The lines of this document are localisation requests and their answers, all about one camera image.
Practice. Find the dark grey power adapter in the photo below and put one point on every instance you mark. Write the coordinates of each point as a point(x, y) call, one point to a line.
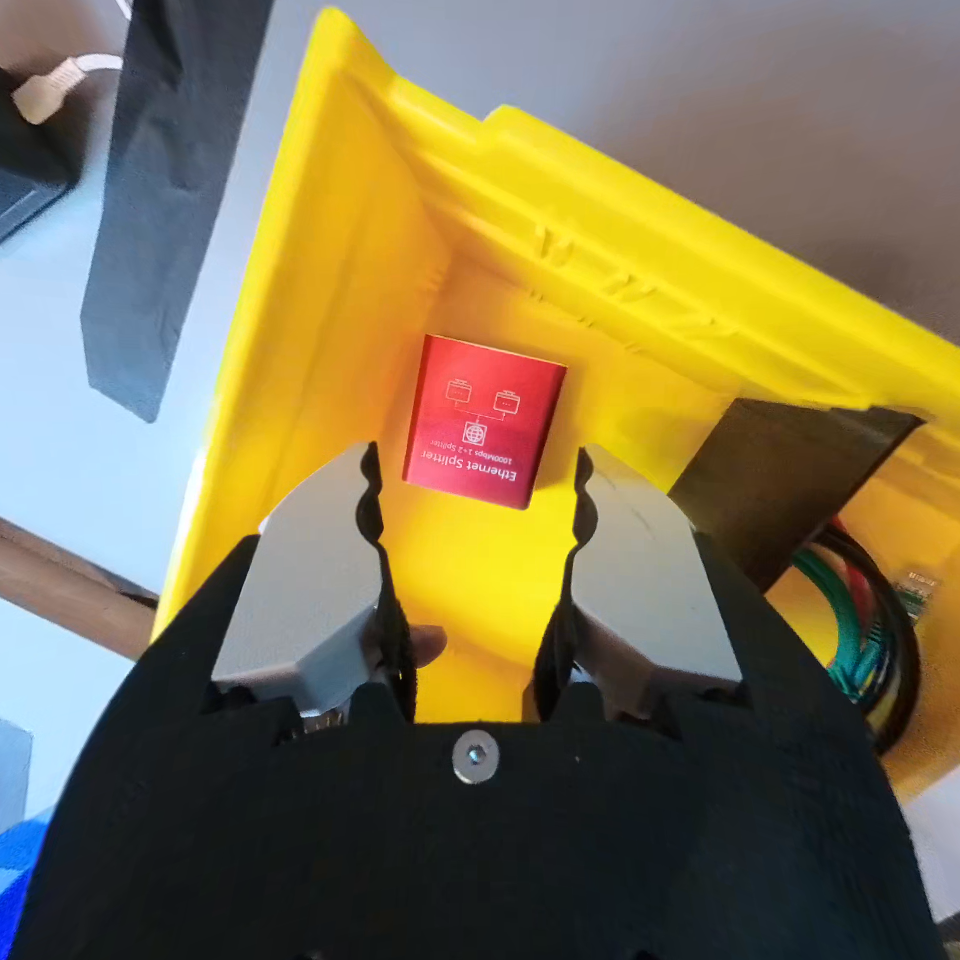
point(30, 172)

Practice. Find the grey desk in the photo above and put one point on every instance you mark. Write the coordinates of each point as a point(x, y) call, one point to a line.
point(712, 90)

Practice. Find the yellow plastic bin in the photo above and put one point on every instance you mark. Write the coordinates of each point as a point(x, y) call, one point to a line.
point(360, 300)

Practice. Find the dark bin divider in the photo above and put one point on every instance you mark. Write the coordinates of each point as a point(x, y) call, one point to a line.
point(780, 480)

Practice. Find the red ethernet splitter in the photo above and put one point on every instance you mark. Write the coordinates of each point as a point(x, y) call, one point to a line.
point(480, 420)

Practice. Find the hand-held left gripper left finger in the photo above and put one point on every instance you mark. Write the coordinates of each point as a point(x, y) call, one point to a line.
point(315, 570)

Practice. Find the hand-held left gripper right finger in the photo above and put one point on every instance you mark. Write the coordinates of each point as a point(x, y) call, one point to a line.
point(645, 585)

